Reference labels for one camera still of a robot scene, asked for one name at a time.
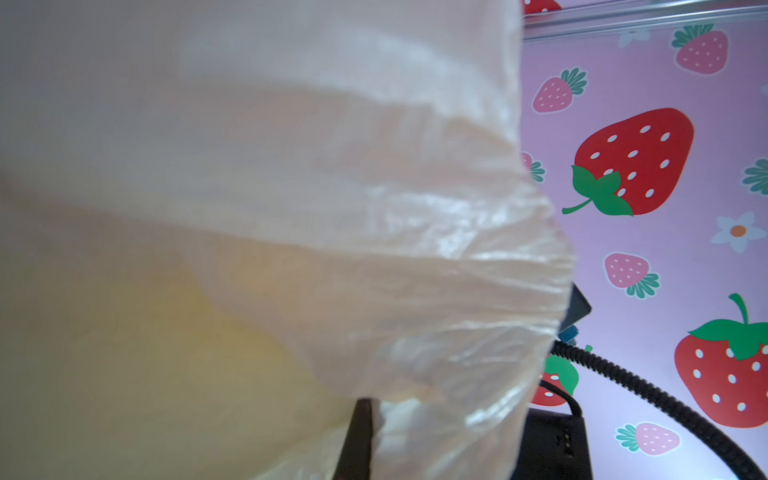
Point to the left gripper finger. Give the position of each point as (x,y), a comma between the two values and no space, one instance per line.
(354,462)

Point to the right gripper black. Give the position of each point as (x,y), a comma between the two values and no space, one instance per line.
(554,446)

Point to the translucent beige plastic bag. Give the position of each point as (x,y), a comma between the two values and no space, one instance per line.
(223,222)

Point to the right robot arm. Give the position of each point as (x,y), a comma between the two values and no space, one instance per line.
(732,455)

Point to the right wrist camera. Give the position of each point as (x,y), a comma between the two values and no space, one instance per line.
(578,309)

